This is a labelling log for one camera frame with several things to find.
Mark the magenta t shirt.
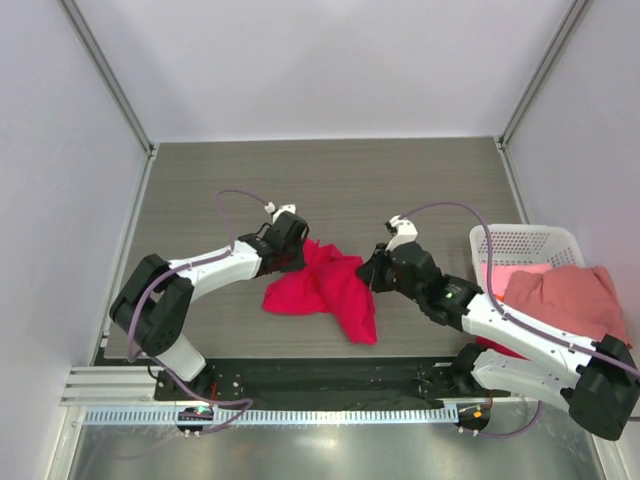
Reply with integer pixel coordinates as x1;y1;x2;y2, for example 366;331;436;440
475;336;526;360
262;239;378;345

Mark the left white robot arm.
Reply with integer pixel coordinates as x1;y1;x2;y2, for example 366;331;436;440
109;205;309;399

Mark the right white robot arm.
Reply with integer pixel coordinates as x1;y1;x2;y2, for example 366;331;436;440
356;241;639;441

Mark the white plastic laundry basket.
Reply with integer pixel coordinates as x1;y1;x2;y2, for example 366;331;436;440
469;224;586;290

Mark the salmon pink t shirt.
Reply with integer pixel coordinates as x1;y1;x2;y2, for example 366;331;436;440
481;263;632;346

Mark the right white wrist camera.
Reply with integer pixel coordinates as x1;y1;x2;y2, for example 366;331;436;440
385;215;418;252

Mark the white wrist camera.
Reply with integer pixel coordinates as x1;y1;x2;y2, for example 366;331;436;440
264;202;296;222
385;215;418;252

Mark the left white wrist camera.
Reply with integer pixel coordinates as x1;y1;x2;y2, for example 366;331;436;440
264;202;296;222

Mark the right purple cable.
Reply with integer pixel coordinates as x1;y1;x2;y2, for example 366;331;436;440
399;201;640;439

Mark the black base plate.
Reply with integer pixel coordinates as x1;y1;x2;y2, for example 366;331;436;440
154;356;501;409

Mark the white slotted cable duct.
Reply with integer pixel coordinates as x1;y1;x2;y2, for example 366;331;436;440
83;404;459;428

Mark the right aluminium frame post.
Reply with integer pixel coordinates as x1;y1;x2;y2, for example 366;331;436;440
496;0;593;151

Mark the aluminium frame post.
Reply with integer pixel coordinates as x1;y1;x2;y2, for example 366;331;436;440
57;0;154;158
496;0;593;151

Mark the left aluminium frame post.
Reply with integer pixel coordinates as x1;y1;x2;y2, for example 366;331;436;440
57;0;154;158

